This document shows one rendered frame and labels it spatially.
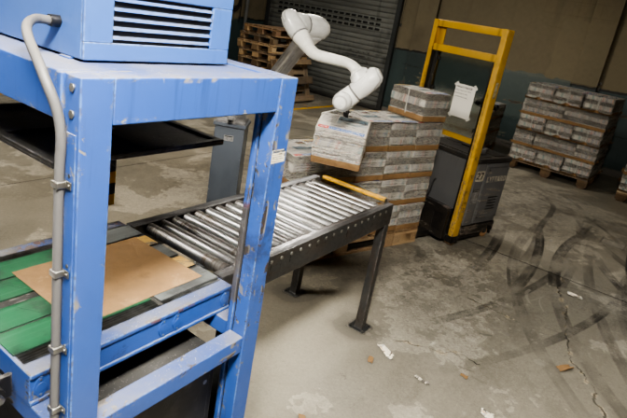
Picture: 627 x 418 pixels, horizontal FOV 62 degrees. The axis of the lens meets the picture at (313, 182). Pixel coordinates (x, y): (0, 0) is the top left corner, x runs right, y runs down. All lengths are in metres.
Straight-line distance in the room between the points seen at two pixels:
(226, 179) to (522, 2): 7.66
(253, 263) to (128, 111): 0.71
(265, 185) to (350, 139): 1.39
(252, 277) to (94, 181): 0.70
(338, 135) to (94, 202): 1.92
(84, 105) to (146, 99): 0.14
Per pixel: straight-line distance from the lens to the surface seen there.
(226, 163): 3.36
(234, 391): 1.94
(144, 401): 1.60
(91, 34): 1.29
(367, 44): 11.18
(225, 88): 1.32
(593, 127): 8.21
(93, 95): 1.10
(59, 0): 1.36
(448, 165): 4.88
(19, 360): 1.57
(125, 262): 1.97
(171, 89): 1.21
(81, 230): 1.18
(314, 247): 2.35
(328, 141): 2.93
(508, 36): 4.45
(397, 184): 4.21
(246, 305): 1.74
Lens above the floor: 1.74
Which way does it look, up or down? 18 degrees down
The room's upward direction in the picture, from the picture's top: 10 degrees clockwise
